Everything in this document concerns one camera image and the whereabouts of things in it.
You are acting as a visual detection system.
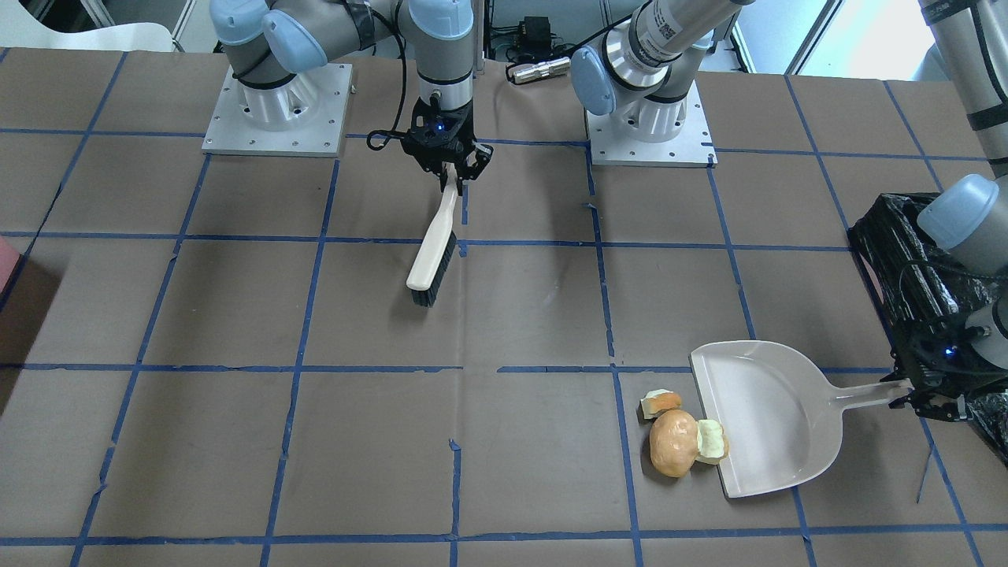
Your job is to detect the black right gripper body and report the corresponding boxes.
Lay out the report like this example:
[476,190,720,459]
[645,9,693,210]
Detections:
[401,99,494,191]

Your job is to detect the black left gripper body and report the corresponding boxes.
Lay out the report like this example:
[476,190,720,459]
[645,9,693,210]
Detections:
[894,315,1006,422]

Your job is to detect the beige hand brush black bristles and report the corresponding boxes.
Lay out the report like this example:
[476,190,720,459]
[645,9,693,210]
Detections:
[406,164,458,306]

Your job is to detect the beige plastic dustpan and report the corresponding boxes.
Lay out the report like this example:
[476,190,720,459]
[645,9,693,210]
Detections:
[690,340,911,498]

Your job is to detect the whole brown bread roll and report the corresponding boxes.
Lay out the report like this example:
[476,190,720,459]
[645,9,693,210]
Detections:
[649,409,699,479]

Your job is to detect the small bread crust piece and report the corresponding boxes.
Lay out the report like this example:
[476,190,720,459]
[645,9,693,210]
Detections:
[639,390,683,421]

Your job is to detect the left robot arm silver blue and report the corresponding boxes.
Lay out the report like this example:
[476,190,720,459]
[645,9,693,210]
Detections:
[569,1,1006,422]

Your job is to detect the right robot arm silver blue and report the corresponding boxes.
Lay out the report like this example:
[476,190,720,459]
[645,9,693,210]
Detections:
[209,1,493,189]

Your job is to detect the pink plastic bin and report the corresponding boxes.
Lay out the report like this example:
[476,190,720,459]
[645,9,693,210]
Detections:
[1,237,23,309]

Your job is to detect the silver flashlight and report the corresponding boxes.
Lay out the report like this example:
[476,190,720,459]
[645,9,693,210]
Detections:
[505,56,570,86]

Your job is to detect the black electronics box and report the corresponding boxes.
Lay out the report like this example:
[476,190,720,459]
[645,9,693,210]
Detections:
[513,16,552,61]

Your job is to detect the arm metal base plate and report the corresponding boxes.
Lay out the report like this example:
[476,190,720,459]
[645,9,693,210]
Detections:
[202,62,355,158]
[584,82,719,168]

